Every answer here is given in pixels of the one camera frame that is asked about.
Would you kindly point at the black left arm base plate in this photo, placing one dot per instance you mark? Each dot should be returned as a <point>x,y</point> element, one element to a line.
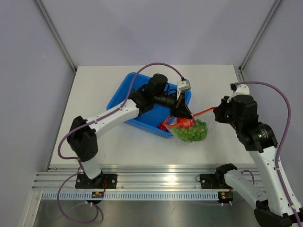
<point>105,181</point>

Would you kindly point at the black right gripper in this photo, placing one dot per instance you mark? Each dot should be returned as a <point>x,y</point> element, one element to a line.
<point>220,110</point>

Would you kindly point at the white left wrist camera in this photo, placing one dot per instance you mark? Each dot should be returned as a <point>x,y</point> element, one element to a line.
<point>182,86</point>

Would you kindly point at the green toy grapes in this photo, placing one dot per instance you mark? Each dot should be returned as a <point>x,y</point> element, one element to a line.
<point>196,133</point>

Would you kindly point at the clear zip bag orange zipper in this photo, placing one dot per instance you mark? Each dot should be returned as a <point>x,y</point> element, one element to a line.
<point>205,115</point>

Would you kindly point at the red toy apple bottom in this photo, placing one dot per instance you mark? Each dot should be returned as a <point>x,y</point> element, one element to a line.
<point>162,127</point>

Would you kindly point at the blue plastic bin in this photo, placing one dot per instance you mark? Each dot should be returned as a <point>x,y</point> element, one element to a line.
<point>148,121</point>

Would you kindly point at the aluminium table rail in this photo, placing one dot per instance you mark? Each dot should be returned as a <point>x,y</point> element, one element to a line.
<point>130,178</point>

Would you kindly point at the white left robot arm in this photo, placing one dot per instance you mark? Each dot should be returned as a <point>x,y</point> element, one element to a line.
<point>84,133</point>

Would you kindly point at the red toy apple top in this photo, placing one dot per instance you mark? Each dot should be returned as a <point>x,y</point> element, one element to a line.
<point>185,123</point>

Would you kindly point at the toy pineapple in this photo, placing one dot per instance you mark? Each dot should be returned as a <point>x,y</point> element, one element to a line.
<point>133,91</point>

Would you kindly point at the white slotted cable duct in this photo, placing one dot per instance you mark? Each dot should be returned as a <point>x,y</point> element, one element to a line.
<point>131,196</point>

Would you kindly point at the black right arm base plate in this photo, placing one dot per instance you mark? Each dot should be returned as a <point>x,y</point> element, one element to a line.
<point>209,181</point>

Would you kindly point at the red toy apple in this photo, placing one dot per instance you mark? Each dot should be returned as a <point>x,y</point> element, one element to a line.
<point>185,123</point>
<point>162,127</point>

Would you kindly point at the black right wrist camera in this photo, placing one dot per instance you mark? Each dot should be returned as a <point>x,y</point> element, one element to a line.
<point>238,90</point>

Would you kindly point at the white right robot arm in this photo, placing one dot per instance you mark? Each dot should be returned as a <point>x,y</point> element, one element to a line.
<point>277,206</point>

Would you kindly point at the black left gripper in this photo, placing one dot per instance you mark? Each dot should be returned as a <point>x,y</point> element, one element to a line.
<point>181,110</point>

